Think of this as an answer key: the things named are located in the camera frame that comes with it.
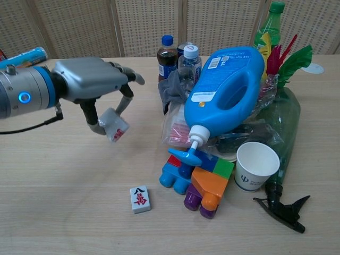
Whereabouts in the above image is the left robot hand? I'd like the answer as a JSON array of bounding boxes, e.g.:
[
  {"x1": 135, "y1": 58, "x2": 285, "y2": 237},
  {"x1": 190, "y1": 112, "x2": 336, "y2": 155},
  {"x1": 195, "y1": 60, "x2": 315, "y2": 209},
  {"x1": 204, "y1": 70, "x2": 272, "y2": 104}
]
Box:
[{"x1": 52, "y1": 57, "x2": 146, "y2": 137}]

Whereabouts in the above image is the small white plastic packet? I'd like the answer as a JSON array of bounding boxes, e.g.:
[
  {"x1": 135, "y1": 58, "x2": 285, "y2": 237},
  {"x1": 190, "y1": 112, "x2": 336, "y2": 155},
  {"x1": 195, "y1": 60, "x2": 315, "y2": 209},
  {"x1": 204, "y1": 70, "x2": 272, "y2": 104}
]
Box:
[{"x1": 98, "y1": 107, "x2": 131, "y2": 143}]

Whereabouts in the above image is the clear bag of red straws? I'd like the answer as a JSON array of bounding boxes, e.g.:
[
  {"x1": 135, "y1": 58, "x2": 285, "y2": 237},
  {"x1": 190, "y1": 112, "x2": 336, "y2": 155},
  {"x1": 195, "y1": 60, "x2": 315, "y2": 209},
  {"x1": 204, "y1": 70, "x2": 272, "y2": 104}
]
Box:
[{"x1": 161, "y1": 102, "x2": 197, "y2": 148}]

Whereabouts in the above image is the crumpled clear plastic bag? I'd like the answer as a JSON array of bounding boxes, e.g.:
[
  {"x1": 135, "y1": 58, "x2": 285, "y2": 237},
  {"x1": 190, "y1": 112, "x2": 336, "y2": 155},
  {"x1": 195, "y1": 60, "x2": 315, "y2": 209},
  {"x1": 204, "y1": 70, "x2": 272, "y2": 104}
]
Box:
[{"x1": 207, "y1": 118, "x2": 283, "y2": 160}]

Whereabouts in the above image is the wooden folding screen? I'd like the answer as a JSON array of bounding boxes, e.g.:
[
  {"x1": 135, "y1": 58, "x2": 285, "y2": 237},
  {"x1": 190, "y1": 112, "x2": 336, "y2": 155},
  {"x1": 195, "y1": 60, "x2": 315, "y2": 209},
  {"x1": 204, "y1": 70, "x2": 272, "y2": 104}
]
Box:
[{"x1": 0, "y1": 0, "x2": 340, "y2": 58}]

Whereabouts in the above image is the blue snack tube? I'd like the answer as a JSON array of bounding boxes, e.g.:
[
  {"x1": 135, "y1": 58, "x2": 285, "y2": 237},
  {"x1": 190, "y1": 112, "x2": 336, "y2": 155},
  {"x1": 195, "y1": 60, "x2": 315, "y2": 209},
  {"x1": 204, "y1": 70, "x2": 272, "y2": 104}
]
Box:
[{"x1": 0, "y1": 46, "x2": 49, "y2": 70}]

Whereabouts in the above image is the cola bottle blue cap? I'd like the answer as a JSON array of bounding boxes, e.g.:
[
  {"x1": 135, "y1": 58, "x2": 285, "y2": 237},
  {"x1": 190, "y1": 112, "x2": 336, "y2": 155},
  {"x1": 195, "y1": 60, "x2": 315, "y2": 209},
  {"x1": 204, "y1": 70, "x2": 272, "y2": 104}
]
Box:
[{"x1": 156, "y1": 35, "x2": 179, "y2": 83}]

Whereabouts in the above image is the grey cloth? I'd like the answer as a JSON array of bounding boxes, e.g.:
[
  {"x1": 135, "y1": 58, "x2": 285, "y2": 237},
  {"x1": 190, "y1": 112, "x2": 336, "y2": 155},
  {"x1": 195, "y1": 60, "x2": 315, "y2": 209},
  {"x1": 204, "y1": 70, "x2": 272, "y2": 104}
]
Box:
[{"x1": 158, "y1": 70, "x2": 192, "y2": 115}]

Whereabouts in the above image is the blue lidded bottle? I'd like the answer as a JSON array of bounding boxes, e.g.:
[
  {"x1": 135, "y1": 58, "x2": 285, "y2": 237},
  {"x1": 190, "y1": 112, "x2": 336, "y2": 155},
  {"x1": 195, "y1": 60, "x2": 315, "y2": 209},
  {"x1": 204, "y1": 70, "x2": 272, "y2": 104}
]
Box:
[{"x1": 176, "y1": 41, "x2": 194, "y2": 58}]

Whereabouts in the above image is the clear water bottle white cap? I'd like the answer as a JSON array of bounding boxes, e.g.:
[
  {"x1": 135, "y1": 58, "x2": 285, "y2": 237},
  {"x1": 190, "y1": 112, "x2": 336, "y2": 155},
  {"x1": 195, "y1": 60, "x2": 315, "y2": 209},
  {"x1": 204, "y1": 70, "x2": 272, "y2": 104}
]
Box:
[{"x1": 177, "y1": 44, "x2": 203, "y2": 94}]

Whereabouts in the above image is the red building block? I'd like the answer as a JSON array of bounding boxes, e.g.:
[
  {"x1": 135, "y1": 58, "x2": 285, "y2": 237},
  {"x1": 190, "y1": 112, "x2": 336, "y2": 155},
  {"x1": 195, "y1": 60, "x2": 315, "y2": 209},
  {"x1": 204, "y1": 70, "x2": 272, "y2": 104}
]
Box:
[{"x1": 166, "y1": 155, "x2": 182, "y2": 167}]

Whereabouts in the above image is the blue detergent pump bottle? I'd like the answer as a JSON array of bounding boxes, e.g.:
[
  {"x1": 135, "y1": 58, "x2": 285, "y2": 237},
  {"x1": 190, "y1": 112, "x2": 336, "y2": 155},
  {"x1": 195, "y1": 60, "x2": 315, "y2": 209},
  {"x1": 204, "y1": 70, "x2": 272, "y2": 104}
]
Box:
[{"x1": 167, "y1": 45, "x2": 266, "y2": 168}]

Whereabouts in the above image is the light blue building block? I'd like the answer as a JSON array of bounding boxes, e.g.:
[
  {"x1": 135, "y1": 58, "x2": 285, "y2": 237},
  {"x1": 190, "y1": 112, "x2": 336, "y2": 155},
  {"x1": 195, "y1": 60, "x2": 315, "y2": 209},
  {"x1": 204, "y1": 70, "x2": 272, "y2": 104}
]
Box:
[{"x1": 158, "y1": 160, "x2": 194, "y2": 195}]

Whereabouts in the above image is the white mahjong tile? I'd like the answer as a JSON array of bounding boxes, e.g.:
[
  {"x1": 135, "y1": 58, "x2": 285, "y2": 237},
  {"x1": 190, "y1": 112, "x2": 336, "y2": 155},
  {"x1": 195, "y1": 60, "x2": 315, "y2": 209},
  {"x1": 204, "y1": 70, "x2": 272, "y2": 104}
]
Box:
[{"x1": 130, "y1": 185, "x2": 151, "y2": 214}]

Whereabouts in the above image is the dark blue building block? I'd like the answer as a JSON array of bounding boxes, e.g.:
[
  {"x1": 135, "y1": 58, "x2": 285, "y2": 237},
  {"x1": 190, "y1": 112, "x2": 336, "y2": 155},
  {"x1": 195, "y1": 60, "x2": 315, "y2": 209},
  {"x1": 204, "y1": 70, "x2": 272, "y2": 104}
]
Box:
[{"x1": 178, "y1": 150, "x2": 219, "y2": 179}]

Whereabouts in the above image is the purple building block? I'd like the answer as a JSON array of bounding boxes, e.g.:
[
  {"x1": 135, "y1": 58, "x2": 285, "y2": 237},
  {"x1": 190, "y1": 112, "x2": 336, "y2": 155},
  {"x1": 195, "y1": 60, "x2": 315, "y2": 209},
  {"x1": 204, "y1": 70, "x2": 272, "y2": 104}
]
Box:
[{"x1": 183, "y1": 183, "x2": 218, "y2": 220}]

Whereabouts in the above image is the orange building block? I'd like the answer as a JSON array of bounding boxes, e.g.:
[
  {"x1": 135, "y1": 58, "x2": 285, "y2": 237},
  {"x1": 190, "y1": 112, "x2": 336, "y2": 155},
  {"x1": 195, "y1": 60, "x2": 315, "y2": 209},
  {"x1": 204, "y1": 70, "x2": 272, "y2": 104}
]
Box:
[{"x1": 191, "y1": 167, "x2": 230, "y2": 213}]

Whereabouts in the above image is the green building block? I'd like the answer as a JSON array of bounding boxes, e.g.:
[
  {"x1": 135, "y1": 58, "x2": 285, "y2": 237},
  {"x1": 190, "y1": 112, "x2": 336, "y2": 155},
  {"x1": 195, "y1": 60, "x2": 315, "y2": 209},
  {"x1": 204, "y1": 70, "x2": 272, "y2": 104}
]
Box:
[{"x1": 213, "y1": 158, "x2": 235, "y2": 182}]

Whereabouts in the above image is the green soda bottle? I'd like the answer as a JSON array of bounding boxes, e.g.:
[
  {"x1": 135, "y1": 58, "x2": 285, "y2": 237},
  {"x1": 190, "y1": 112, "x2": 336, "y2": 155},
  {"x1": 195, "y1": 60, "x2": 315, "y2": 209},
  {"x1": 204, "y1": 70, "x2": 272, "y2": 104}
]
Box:
[{"x1": 252, "y1": 1, "x2": 285, "y2": 55}]

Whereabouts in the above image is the white paper cup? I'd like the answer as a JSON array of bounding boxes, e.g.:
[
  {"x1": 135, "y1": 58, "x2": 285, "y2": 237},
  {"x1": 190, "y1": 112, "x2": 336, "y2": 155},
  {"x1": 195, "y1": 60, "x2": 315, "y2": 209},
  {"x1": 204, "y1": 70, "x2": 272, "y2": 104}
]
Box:
[{"x1": 234, "y1": 141, "x2": 281, "y2": 193}]

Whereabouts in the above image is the green spray bottle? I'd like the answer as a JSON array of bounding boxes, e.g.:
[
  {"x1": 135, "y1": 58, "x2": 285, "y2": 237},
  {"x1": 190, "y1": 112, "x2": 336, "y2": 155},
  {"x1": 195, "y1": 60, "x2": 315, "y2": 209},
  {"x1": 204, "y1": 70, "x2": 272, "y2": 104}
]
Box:
[{"x1": 252, "y1": 87, "x2": 311, "y2": 234}]

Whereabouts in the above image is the feather shuttlecock in plastic wrap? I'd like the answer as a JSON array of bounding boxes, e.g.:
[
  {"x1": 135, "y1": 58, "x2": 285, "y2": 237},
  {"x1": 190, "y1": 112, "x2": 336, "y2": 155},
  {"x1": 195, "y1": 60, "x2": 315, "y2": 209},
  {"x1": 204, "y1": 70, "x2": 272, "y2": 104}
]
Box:
[{"x1": 258, "y1": 33, "x2": 314, "y2": 112}]

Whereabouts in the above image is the white round disc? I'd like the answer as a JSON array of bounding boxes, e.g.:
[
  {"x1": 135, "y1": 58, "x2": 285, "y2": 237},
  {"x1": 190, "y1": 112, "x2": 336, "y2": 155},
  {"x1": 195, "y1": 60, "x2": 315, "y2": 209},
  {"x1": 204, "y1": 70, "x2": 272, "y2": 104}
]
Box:
[{"x1": 302, "y1": 63, "x2": 325, "y2": 75}]

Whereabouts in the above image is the black cable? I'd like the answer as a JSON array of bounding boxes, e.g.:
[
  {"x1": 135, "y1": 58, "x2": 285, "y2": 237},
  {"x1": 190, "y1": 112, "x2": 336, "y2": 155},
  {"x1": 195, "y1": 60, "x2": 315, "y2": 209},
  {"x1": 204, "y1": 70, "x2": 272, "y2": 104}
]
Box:
[{"x1": 0, "y1": 104, "x2": 64, "y2": 135}]

